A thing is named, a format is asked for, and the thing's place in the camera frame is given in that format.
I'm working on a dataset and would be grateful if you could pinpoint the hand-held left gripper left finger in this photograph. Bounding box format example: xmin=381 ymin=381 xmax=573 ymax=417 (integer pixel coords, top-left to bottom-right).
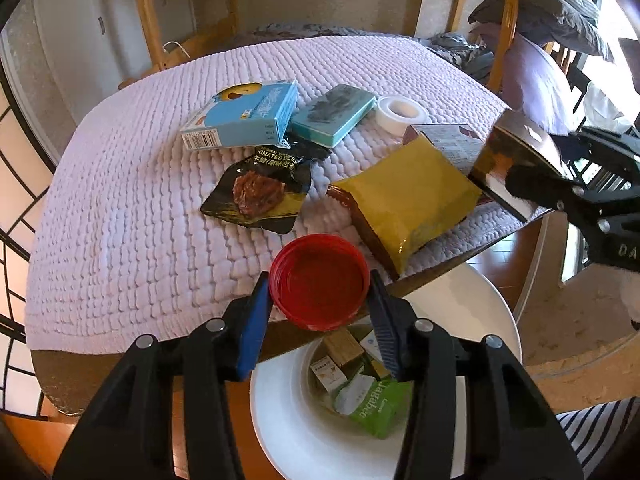
xmin=52 ymin=271 xmax=275 ymax=480

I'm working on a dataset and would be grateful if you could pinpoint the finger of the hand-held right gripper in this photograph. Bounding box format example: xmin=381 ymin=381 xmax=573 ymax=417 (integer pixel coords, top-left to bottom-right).
xmin=567 ymin=127 xmax=640 ymax=173
xmin=504 ymin=162 xmax=593 ymax=213

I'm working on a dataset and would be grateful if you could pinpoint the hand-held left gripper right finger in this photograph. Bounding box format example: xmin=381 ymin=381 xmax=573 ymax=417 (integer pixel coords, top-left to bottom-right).
xmin=367 ymin=269 xmax=585 ymax=480

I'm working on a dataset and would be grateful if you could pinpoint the shiny brown snack packet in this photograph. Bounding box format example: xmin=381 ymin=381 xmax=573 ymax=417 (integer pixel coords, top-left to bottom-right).
xmin=470 ymin=109 xmax=572 ymax=223

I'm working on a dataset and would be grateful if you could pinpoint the red plastic lid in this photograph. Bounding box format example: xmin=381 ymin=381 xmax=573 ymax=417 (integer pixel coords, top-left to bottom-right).
xmin=268 ymin=234 xmax=372 ymax=332

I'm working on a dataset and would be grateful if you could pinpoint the white round bowl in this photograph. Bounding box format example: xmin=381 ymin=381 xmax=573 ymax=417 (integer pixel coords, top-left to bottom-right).
xmin=249 ymin=260 xmax=523 ymax=480

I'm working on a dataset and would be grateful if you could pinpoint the yellow snack packet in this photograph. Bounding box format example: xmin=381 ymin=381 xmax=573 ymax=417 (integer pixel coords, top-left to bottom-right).
xmin=327 ymin=136 xmax=483 ymax=282

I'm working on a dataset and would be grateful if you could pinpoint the black beef jerky packet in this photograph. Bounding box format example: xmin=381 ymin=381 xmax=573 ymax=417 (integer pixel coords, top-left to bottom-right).
xmin=200 ymin=132 xmax=333 ymax=235

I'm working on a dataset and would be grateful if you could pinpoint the clear tape roll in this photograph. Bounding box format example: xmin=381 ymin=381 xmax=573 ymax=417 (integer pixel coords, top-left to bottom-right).
xmin=375 ymin=95 xmax=426 ymax=136

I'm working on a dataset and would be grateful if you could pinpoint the light blue cardboard box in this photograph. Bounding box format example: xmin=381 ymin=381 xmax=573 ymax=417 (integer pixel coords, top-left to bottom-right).
xmin=180 ymin=80 xmax=299 ymax=152

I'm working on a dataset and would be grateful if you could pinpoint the teal box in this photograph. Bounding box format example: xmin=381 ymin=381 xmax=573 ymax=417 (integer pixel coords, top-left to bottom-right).
xmin=290 ymin=83 xmax=377 ymax=149

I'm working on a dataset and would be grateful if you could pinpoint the white plastic bag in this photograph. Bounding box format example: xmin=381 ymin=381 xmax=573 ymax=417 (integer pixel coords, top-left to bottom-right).
xmin=582 ymin=80 xmax=640 ymax=134

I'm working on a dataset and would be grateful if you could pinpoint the wood print small box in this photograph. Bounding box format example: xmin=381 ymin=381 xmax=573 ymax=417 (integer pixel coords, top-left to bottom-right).
xmin=322 ymin=329 xmax=365 ymax=367

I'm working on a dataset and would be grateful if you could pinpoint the green white packet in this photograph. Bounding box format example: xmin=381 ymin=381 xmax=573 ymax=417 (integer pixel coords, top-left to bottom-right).
xmin=334 ymin=365 xmax=414 ymax=440

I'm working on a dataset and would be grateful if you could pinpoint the lavender pillow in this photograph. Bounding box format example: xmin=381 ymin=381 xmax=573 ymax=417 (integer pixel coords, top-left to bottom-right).
xmin=475 ymin=24 xmax=572 ymax=136

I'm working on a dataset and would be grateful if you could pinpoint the grey crumpled bedding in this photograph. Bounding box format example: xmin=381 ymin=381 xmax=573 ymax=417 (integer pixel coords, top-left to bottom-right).
xmin=425 ymin=31 xmax=497 ymax=82

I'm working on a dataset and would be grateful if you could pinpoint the lavender quilted mat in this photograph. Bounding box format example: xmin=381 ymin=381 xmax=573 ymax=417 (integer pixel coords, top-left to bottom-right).
xmin=24 ymin=35 xmax=551 ymax=352

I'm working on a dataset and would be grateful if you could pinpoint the striped clothing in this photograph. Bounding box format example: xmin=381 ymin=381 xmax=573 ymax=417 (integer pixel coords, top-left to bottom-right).
xmin=555 ymin=397 xmax=640 ymax=480

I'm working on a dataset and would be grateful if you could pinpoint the folding screen with black frame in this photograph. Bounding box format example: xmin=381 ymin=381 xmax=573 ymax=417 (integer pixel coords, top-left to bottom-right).
xmin=0 ymin=60 xmax=62 ymax=423

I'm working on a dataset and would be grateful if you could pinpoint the wooden bed frame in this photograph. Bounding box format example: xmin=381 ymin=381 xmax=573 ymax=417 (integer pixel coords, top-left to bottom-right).
xmin=117 ymin=0 xmax=571 ymax=93

